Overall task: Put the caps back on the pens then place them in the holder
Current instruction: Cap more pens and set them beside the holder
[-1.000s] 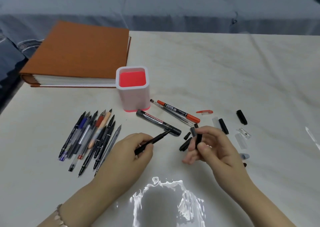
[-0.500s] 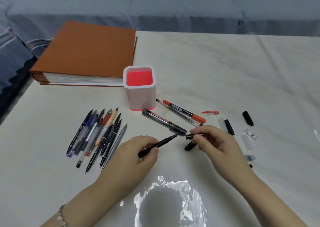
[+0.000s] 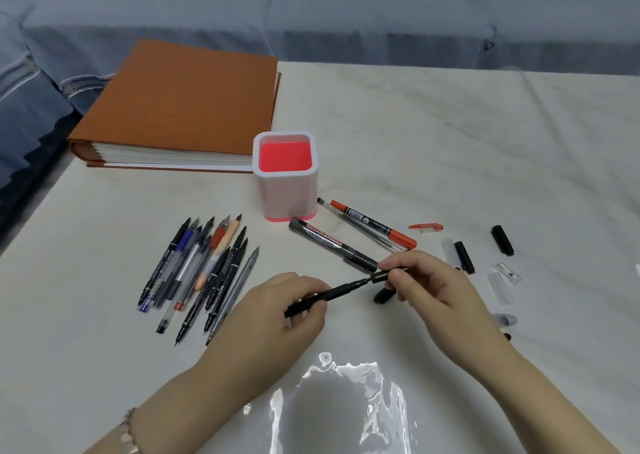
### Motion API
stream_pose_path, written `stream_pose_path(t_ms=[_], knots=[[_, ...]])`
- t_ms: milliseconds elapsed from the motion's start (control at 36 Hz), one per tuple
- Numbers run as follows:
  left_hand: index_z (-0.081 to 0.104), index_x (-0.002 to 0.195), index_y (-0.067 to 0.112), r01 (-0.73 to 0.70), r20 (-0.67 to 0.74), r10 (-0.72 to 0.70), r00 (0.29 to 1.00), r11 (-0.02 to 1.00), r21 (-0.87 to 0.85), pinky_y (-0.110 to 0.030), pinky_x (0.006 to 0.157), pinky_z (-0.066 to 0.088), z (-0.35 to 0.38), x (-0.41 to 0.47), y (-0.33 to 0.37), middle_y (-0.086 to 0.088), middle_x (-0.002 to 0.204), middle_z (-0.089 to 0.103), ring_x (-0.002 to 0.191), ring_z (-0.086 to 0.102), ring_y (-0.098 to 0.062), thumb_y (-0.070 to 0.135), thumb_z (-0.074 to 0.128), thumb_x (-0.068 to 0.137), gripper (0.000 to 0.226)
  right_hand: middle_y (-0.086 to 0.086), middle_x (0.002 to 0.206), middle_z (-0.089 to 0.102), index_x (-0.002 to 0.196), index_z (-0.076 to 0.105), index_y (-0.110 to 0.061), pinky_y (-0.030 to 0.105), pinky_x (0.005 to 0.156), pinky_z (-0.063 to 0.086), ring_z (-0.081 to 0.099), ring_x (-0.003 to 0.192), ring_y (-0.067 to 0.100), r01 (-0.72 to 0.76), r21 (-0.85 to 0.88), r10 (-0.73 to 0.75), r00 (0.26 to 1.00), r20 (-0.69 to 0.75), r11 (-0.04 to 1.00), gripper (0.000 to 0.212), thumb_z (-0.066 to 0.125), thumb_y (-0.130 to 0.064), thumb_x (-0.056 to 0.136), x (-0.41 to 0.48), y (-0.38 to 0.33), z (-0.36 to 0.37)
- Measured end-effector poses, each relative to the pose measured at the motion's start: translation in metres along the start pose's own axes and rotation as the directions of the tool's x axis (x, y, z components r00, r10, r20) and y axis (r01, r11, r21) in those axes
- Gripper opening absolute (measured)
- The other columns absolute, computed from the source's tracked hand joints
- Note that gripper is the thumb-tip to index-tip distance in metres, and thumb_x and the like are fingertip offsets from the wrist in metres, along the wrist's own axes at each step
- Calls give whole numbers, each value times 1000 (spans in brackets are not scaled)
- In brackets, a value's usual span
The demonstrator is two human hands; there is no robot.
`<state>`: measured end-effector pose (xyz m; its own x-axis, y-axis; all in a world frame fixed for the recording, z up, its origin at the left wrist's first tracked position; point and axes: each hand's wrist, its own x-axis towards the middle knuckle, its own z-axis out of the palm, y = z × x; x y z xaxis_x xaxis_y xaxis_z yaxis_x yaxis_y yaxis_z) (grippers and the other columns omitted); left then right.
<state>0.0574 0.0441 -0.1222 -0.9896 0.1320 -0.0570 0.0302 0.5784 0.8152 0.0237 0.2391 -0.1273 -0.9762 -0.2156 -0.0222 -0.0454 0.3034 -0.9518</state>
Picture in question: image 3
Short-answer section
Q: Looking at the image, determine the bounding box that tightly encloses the person's right hand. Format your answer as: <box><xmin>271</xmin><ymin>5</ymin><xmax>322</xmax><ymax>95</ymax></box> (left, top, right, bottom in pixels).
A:
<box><xmin>378</xmin><ymin>250</ymin><xmax>516</xmax><ymax>372</ymax></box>

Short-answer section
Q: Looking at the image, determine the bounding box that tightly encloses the person's left hand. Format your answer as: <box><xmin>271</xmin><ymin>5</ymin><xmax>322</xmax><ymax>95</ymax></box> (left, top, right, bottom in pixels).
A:
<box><xmin>145</xmin><ymin>272</ymin><xmax>333</xmax><ymax>454</ymax></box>

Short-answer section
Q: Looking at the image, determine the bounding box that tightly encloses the pile of pen caps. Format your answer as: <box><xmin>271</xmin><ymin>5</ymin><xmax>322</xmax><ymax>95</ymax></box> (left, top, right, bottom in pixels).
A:
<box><xmin>373</xmin><ymin>237</ymin><xmax>519</xmax><ymax>343</ymax></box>

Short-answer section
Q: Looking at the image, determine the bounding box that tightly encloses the clear clip pen cap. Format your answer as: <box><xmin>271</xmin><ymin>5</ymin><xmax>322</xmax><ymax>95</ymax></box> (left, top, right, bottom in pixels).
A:
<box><xmin>492</xmin><ymin>262</ymin><xmax>523</xmax><ymax>285</ymax></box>

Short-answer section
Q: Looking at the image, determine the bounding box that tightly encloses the wide black pen cap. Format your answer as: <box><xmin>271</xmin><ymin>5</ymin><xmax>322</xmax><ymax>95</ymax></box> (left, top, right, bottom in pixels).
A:
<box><xmin>490</xmin><ymin>224</ymin><xmax>515</xmax><ymax>257</ymax></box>

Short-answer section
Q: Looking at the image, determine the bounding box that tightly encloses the slim black marker pen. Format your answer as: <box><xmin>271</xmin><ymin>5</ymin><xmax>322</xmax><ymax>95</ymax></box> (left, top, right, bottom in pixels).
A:
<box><xmin>283</xmin><ymin>267</ymin><xmax>409</xmax><ymax>319</ymax></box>

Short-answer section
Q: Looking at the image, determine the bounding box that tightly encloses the red black marker pen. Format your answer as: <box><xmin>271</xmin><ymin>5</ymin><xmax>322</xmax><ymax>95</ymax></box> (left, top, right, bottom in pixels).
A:
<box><xmin>329</xmin><ymin>199</ymin><xmax>419</xmax><ymax>251</ymax></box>

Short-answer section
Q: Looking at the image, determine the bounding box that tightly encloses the row of pens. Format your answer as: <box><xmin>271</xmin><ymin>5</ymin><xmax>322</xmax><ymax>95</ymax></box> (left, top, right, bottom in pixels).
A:
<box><xmin>136</xmin><ymin>213</ymin><xmax>261</xmax><ymax>347</ymax></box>

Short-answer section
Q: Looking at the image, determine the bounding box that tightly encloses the black whiteboard marker pen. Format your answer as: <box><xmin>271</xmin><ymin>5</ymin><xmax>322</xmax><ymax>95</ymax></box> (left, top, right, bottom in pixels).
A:
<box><xmin>288</xmin><ymin>218</ymin><xmax>379</xmax><ymax>273</ymax></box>

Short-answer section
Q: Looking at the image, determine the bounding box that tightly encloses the red white pen holder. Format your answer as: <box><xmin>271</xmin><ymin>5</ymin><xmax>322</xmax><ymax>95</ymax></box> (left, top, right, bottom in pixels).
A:
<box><xmin>251</xmin><ymin>131</ymin><xmax>319</xmax><ymax>221</ymax></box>

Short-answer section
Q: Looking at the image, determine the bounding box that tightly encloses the person's right forearm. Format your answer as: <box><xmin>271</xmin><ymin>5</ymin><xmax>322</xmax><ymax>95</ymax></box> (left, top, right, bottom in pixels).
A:
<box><xmin>457</xmin><ymin>341</ymin><xmax>621</xmax><ymax>454</ymax></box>

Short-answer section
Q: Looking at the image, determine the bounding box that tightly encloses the white table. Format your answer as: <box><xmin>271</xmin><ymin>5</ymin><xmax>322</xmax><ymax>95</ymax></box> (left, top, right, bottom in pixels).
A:
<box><xmin>0</xmin><ymin>61</ymin><xmax>640</xmax><ymax>454</ymax></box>

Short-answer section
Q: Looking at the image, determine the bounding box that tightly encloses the orange cover binder album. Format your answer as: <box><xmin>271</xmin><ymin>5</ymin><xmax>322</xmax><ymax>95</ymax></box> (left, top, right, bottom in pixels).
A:
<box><xmin>67</xmin><ymin>38</ymin><xmax>283</xmax><ymax>173</ymax></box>

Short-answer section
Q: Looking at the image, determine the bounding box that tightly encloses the blue grey sofa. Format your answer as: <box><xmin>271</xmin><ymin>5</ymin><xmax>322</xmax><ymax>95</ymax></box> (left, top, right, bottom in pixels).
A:
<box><xmin>0</xmin><ymin>0</ymin><xmax>640</xmax><ymax>255</ymax></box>

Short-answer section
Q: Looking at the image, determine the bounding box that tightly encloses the pale bead bracelet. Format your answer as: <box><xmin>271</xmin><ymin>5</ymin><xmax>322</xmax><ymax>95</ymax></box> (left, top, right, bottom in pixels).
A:
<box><xmin>118</xmin><ymin>407</ymin><xmax>142</xmax><ymax>454</ymax></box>

